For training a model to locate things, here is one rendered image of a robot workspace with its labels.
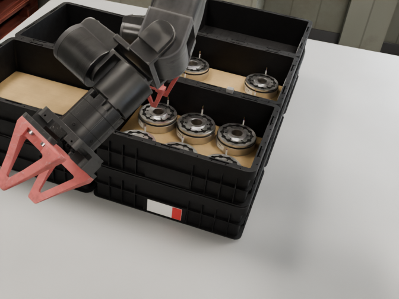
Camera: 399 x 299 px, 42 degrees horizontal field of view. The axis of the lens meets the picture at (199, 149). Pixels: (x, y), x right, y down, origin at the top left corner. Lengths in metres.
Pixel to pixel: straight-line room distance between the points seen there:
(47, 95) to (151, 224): 0.49
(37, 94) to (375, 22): 2.86
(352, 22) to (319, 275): 2.85
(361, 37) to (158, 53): 3.40
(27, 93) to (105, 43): 0.88
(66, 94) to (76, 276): 0.56
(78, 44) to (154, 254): 0.68
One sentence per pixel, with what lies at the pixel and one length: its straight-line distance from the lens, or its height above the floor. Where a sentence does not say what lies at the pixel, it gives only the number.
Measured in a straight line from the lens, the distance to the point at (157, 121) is 1.35.
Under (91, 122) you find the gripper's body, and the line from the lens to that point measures 0.62.
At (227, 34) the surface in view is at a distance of 1.93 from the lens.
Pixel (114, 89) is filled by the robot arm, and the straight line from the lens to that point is 0.62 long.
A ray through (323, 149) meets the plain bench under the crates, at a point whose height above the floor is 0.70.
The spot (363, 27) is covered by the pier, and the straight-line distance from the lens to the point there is 3.94.
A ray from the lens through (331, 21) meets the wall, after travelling 4.03.
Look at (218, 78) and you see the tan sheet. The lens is 1.63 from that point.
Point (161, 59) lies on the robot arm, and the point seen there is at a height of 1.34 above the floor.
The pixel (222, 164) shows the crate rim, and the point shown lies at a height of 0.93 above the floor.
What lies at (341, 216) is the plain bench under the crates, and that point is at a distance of 1.43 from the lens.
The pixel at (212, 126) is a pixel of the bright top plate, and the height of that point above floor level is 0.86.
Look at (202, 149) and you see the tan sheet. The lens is 1.32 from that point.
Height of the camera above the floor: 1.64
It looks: 38 degrees down
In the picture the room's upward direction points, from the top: 7 degrees clockwise
